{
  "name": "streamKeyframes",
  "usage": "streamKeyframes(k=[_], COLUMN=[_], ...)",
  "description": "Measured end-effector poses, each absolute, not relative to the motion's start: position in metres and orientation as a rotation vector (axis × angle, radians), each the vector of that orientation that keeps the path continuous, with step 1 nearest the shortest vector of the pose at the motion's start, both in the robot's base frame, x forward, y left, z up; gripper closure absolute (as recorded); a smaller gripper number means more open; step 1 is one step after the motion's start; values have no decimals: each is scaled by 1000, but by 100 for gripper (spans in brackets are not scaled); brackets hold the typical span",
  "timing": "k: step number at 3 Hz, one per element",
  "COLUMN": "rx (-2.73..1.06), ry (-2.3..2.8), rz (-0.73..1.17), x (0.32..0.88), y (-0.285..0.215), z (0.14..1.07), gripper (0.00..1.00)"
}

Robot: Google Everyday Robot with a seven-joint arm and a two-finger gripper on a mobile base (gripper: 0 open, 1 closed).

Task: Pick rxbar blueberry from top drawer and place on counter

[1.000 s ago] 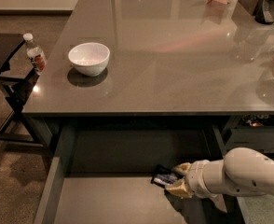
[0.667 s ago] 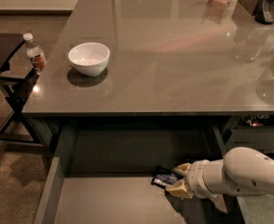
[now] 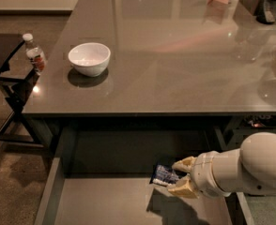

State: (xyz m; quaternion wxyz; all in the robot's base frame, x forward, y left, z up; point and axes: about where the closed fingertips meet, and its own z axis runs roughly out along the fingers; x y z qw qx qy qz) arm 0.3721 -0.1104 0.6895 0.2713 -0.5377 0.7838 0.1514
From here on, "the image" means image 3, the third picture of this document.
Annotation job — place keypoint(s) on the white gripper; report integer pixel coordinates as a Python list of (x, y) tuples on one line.
[(202, 173)]

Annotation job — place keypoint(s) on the blue rxbar wrapper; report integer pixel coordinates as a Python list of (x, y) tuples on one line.
[(165, 176)]

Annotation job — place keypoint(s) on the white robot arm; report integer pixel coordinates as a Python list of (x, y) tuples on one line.
[(227, 171)]

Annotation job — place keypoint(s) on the open grey top drawer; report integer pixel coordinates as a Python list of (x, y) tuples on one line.
[(103, 178)]

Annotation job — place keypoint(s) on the white ceramic bowl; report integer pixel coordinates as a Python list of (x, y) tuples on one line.
[(90, 59)]

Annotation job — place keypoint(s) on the dark folding chair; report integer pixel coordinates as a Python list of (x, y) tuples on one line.
[(16, 91)]

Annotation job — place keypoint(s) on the clear plastic water bottle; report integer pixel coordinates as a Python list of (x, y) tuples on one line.
[(34, 53)]

